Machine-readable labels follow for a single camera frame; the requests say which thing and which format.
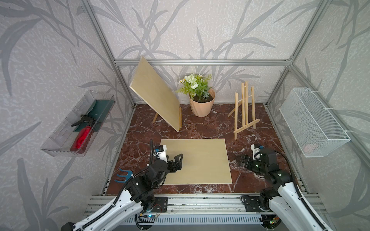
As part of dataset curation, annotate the blue garden hand rake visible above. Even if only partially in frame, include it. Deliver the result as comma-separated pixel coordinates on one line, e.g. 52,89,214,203
114,168,133,183

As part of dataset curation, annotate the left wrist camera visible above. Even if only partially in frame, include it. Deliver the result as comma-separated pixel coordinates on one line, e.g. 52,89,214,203
153,145,168,162

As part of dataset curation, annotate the green dustpan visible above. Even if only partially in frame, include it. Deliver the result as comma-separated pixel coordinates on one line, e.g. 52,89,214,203
74,100,115,132

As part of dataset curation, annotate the white wire mesh basket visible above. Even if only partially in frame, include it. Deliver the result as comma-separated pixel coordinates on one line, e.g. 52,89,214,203
279,88,351,158

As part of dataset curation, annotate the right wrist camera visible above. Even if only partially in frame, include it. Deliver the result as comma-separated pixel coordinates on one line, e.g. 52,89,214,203
251,144,264,160

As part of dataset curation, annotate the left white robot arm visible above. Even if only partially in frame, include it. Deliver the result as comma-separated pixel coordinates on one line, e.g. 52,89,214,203
61,154,183,231

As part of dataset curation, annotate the pink flower pot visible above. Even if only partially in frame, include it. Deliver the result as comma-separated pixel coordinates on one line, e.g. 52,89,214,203
189,88,215,117

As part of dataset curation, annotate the wooden easel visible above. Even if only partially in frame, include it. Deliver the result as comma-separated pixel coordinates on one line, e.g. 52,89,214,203
151,107,182,132
227,81,260,140

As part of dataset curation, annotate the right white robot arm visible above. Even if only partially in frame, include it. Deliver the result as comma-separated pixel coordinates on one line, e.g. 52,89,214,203
240,144,331,231

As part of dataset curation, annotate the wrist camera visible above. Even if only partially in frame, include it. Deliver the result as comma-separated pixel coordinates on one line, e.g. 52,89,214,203
153,145,168,162
251,144,264,160

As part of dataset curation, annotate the green artificial plant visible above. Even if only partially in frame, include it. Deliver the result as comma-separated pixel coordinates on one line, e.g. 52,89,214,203
176,74,214,103

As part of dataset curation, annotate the pink item in basket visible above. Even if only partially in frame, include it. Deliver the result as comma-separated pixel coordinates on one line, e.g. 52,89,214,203
303,144,318,154

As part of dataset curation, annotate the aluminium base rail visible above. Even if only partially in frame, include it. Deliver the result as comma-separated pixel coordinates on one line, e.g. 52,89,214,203
83,192,319,229

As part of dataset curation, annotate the clear plastic wall bin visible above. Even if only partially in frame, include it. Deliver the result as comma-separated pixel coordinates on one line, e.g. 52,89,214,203
41,90,116,157

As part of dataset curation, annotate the wooden board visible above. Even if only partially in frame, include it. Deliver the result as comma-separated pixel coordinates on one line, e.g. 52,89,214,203
130,57,180,127
161,139,232,185

